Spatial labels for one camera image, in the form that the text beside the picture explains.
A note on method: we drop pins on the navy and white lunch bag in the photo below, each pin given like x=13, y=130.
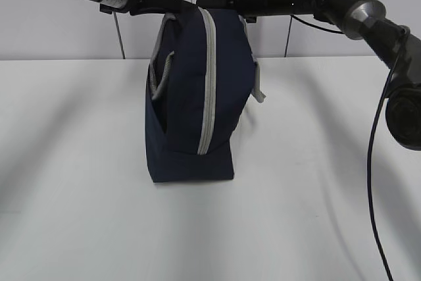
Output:
x=200, y=76

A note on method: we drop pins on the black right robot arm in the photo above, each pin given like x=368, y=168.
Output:
x=360, y=19

